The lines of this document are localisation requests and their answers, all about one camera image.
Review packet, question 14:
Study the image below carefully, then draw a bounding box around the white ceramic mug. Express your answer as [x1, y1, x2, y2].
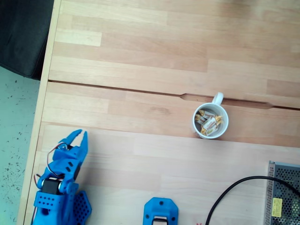
[192, 92, 229, 140]

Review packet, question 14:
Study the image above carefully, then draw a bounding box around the dark fabric cushion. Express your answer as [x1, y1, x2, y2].
[0, 0, 55, 81]

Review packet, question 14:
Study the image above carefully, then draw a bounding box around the yellow warning label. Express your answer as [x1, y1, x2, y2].
[271, 197, 283, 218]

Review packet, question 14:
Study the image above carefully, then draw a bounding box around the perforated metal power supply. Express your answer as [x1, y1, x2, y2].
[264, 160, 300, 225]

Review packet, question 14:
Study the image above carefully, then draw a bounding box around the red white black servo wire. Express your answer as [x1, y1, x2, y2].
[47, 142, 68, 180]

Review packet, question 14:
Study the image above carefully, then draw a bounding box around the thick black power cable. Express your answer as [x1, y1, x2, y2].
[205, 175, 300, 225]

